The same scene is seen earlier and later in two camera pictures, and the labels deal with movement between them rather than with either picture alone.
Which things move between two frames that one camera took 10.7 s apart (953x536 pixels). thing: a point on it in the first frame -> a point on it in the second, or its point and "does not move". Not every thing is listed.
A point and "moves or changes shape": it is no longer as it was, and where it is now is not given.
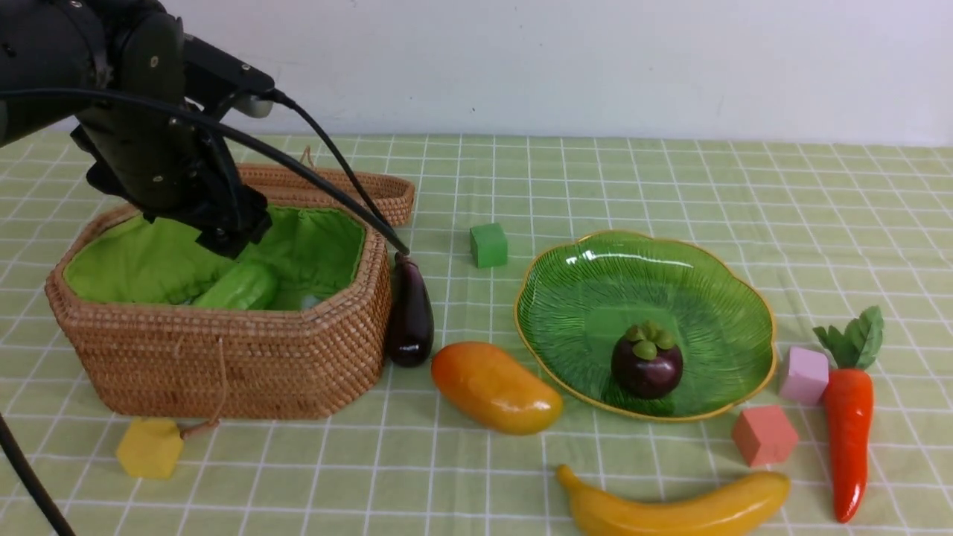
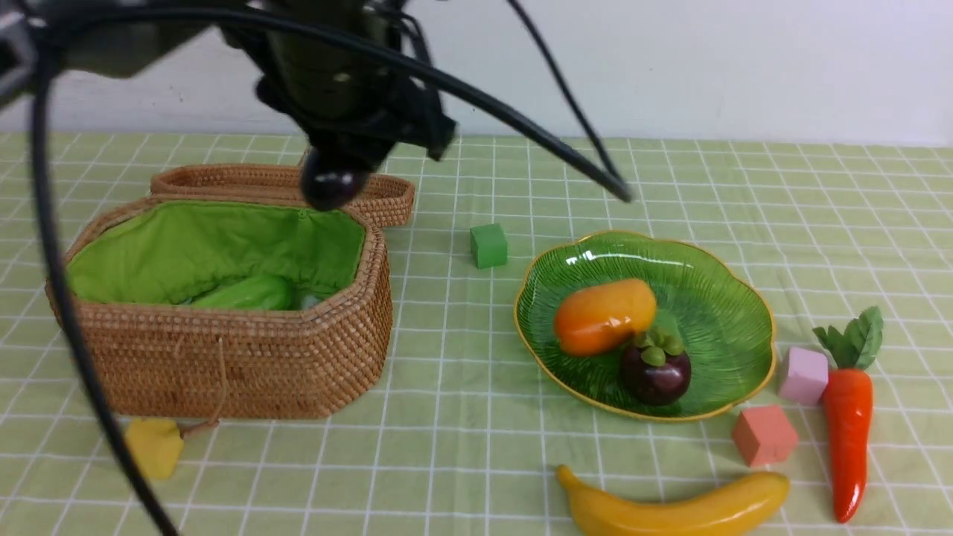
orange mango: [493, 389] -> [598, 319]
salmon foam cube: [765, 435] does not move
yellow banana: [731, 507] does not move
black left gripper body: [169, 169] -> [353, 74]
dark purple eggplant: [412, 318] -> [330, 182]
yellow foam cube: [151, 447] does not move
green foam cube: [488, 246] does not move
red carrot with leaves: [849, 395] does not move
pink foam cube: [808, 377] does not move
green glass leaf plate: [577, 298] does not move
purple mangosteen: [645, 362] moves or changes shape
